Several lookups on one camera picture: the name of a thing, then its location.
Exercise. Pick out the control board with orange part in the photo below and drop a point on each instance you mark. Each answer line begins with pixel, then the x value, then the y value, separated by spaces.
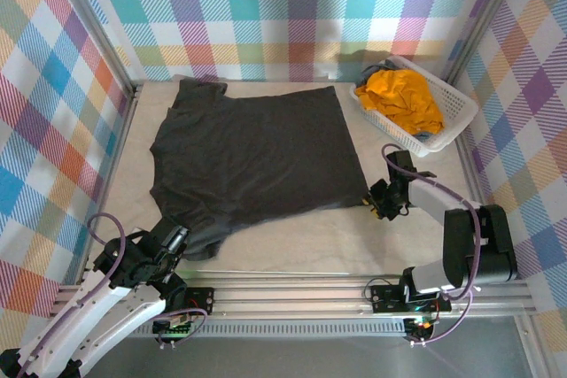
pixel 418 325

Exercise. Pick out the dark grey t-shirt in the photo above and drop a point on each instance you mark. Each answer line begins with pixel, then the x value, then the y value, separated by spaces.
pixel 257 152

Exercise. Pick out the aluminium side rail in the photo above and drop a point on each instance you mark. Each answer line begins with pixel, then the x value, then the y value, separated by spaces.
pixel 111 170
pixel 474 179

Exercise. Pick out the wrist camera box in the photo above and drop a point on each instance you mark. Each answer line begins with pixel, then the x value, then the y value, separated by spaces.
pixel 401 161
pixel 116 252

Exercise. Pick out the orange t-shirt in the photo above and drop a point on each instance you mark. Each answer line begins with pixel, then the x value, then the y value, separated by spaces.
pixel 398 99

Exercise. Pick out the grey crumpled garment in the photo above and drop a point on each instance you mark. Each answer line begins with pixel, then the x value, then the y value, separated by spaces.
pixel 370 74

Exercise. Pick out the white plastic mesh basket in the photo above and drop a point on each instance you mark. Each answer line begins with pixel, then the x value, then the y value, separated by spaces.
pixel 456 103

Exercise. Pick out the aluminium frame post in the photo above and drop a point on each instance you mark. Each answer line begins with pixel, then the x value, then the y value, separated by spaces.
pixel 93 24
pixel 485 15

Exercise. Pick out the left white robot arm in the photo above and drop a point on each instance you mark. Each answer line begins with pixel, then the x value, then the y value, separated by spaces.
pixel 88 320

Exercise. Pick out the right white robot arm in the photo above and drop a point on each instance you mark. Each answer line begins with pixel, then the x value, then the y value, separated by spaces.
pixel 425 196

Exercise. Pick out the wide aluminium base rail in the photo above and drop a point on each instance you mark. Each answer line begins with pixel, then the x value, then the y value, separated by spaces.
pixel 288 298

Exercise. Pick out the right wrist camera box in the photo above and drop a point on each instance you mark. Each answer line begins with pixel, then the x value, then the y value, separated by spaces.
pixel 401 161

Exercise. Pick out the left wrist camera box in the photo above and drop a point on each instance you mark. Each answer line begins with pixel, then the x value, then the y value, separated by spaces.
pixel 116 252

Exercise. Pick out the control board with green light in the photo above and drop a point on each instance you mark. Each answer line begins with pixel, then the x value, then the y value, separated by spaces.
pixel 173 329

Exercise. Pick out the blue crumpled garment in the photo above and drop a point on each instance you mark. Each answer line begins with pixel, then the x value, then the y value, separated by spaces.
pixel 423 133

